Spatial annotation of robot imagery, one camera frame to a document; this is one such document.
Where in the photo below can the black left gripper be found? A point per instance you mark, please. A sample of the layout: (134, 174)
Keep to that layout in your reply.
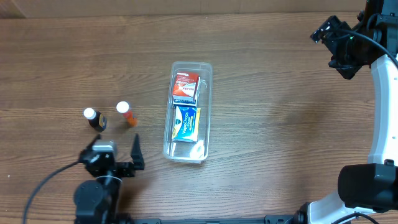
(119, 168)

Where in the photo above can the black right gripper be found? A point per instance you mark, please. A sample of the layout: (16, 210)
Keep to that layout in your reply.
(337, 43)

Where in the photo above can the dark syrup bottle white cap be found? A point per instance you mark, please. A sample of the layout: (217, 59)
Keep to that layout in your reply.
(96, 120)

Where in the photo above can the orange tablet tube white cap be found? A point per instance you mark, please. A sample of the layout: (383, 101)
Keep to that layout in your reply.
(123, 107)

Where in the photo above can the blue yellow VapoDrops box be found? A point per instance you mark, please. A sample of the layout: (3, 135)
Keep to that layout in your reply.
(186, 124)

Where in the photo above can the white blue plaster box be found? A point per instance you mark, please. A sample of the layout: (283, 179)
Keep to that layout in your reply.
(188, 102)

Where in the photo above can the red white medicine box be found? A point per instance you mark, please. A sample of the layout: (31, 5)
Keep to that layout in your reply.
(185, 86)

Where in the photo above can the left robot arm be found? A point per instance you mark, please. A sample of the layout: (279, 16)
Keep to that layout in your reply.
(97, 200)

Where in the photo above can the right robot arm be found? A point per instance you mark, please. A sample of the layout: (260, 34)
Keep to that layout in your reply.
(283, 123)

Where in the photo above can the clear plastic container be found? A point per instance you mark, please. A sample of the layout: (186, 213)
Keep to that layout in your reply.
(192, 152)

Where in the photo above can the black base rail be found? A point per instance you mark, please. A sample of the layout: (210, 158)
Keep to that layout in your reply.
(268, 219)

